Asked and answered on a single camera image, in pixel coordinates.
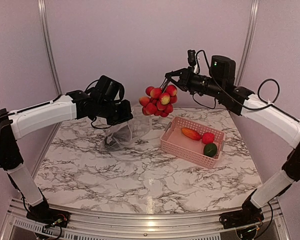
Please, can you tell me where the left aluminium corner post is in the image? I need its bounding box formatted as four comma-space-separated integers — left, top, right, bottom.
37, 0, 63, 95

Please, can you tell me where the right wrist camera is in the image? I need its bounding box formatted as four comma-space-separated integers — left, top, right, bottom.
187, 49, 200, 74

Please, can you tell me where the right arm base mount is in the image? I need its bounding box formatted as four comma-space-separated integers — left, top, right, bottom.
219, 209, 265, 229

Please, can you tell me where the pink plastic basket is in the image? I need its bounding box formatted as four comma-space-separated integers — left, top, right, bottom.
160, 116, 226, 169

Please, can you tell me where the aluminium corner post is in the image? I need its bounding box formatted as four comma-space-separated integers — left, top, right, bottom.
235, 0, 260, 85
37, 0, 63, 95

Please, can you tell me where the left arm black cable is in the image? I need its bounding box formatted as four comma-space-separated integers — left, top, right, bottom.
0, 79, 123, 168

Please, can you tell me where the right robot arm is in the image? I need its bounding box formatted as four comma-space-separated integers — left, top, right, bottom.
165, 51, 300, 224

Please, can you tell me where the orange carrot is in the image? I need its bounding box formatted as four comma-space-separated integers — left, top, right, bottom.
181, 127, 202, 141

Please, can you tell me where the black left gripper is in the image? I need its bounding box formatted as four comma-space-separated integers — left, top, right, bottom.
97, 99, 133, 126

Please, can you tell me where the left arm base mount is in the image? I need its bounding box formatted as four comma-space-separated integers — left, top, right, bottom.
26, 208, 70, 228

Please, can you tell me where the red strawberry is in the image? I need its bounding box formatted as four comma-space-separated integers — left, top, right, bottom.
201, 132, 215, 145

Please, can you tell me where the aluminium front table rail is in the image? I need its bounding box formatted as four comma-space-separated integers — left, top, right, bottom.
0, 198, 246, 240

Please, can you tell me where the right aluminium corner post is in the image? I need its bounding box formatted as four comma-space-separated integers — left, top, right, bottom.
235, 0, 260, 85

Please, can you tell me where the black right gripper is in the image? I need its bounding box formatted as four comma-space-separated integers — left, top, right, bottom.
165, 65, 225, 98

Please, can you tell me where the green avocado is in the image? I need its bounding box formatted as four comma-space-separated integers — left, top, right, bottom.
203, 143, 218, 158

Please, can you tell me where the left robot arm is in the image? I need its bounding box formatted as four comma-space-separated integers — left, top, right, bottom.
0, 75, 133, 223

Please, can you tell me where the bunch of red lychees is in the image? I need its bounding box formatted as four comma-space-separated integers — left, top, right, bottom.
138, 78, 178, 118

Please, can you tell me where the clear zip top bag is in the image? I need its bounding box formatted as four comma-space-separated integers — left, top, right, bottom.
98, 105, 152, 152

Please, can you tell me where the dark purple eggplant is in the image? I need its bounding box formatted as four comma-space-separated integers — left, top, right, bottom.
105, 125, 132, 151

